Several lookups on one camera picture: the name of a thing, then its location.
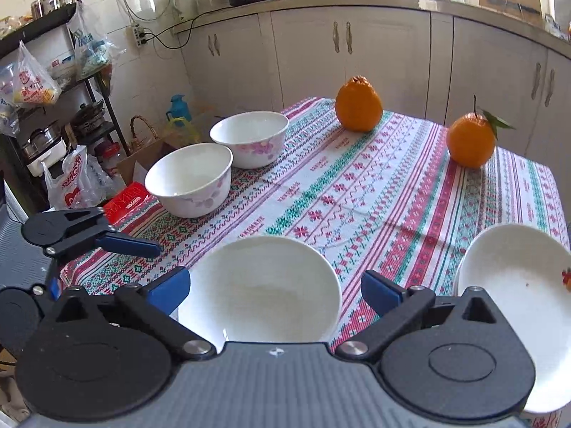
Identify white floral bowl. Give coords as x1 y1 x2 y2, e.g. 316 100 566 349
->
209 111 289 170
177 236 342 351
144 143 233 218

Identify white floral plate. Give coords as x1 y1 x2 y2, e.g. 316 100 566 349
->
453 224 570 416

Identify white kitchen cabinets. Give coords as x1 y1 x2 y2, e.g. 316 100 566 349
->
176 0 570 176

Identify kitchen knife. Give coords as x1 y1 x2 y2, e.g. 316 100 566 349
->
487 0 541 15

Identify patterned tablecloth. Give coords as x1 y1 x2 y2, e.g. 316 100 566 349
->
60 98 569 343

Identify cardboard box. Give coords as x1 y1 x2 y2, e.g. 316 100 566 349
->
117 134 177 185

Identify wicker basket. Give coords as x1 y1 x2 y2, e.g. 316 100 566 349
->
129 115 160 153

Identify black storage shelf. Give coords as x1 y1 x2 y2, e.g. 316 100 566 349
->
1 2 125 214

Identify blue thermos jug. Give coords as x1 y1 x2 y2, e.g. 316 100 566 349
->
166 94 192 128

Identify orange with leaf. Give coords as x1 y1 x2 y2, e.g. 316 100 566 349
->
446 96 514 169

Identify left orange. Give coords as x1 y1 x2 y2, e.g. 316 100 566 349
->
335 75 383 132

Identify white kettle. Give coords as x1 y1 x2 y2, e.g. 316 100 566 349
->
172 0 198 21

